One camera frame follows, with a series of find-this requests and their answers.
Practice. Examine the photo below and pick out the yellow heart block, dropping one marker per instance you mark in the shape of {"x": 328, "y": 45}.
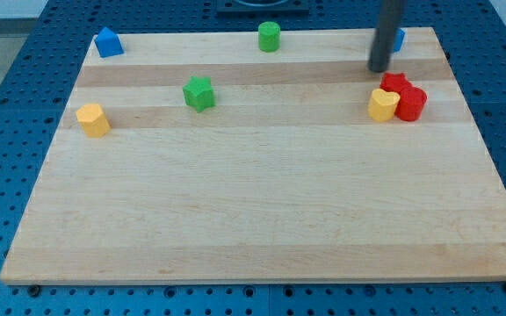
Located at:
{"x": 382, "y": 104}

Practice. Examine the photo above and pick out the red star block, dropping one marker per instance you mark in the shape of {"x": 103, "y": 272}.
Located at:
{"x": 394, "y": 82}

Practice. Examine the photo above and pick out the yellow hexagon block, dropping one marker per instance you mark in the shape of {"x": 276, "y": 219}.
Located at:
{"x": 93, "y": 121}

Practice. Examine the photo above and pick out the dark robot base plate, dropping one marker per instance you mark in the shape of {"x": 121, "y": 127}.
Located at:
{"x": 227, "y": 7}

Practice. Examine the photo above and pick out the blue pentagon block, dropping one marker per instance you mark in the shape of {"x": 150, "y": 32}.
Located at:
{"x": 108, "y": 43}

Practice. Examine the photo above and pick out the light wooden board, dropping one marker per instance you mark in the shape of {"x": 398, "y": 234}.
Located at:
{"x": 285, "y": 180}

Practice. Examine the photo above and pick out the blue block behind rod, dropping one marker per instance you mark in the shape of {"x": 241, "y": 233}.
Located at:
{"x": 398, "y": 41}

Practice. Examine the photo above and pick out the red circle block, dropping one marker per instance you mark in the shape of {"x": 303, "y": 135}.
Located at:
{"x": 412, "y": 102}

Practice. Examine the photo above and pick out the green star block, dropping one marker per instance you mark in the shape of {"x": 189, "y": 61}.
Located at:
{"x": 199, "y": 94}

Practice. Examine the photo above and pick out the green cylinder block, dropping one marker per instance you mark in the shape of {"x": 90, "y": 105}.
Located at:
{"x": 268, "y": 36}

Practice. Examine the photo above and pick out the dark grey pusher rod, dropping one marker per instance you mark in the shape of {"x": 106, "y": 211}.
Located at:
{"x": 389, "y": 20}

